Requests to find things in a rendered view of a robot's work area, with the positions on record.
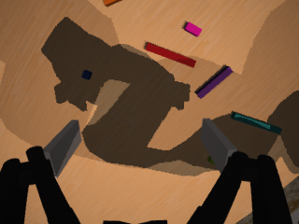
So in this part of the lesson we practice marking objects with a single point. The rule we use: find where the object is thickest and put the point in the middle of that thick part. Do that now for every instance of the turquoise rod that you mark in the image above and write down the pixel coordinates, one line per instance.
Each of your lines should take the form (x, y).
(256, 123)

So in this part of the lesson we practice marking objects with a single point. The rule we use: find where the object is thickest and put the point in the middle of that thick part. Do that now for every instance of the lime green rod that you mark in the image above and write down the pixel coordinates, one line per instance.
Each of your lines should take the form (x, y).
(210, 160)

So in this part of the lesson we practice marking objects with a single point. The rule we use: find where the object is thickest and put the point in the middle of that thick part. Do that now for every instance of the dark red rod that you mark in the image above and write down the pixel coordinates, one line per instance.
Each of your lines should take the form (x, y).
(170, 55)

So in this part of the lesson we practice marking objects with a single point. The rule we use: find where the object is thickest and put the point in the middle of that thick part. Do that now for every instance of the purple rod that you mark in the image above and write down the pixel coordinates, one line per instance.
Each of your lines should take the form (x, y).
(214, 82)

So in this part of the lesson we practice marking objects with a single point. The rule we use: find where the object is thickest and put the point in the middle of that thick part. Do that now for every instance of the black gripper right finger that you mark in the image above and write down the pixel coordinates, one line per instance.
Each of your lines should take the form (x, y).
(269, 204)

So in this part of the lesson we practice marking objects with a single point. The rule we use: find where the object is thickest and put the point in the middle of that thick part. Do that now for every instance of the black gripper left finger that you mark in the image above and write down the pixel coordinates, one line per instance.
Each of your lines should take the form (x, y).
(46, 165)

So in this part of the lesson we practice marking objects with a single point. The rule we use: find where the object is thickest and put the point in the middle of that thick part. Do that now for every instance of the orange rod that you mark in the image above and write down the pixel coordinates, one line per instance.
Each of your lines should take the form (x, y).
(111, 2)

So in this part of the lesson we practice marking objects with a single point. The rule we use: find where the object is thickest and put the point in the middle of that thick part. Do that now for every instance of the short magenta block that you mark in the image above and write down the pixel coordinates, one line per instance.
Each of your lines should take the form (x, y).
(192, 29)

